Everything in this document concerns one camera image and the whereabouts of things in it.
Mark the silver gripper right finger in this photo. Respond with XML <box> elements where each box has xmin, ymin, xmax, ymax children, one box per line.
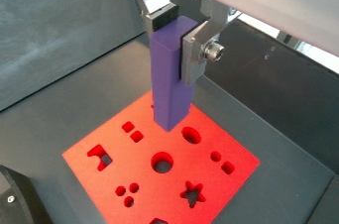
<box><xmin>181</xmin><ymin>0</ymin><xmax>243</xmax><ymax>85</ymax></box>

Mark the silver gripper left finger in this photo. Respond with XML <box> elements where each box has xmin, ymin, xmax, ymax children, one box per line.
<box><xmin>138</xmin><ymin>0</ymin><xmax>179</xmax><ymax>35</ymax></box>

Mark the purple rectangular block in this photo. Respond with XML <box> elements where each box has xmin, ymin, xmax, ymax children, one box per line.
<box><xmin>150</xmin><ymin>16</ymin><xmax>198</xmax><ymax>131</ymax></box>

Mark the red shape sorter block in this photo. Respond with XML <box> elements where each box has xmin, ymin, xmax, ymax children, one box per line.
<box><xmin>63</xmin><ymin>94</ymin><xmax>259</xmax><ymax>224</ymax></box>

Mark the black curved holder stand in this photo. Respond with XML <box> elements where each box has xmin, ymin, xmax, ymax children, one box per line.
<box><xmin>0</xmin><ymin>165</ymin><xmax>54</xmax><ymax>224</ymax></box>

